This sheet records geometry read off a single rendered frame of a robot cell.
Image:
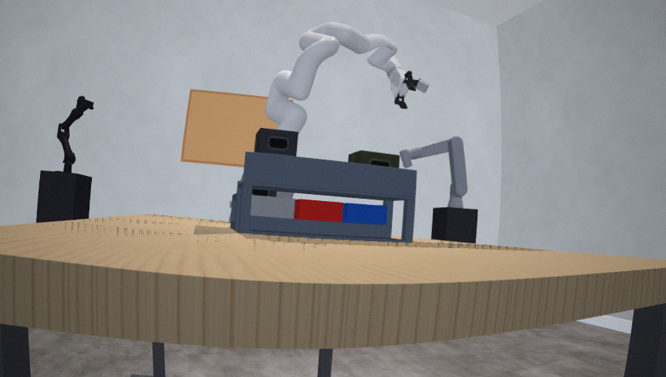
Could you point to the blue open bin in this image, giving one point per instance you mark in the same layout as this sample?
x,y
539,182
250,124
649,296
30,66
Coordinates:
x,y
364,213

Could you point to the olive green tool case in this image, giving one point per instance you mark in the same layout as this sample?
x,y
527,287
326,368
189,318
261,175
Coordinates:
x,y
374,158

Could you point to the red bin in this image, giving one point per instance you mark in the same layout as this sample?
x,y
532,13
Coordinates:
x,y
307,209

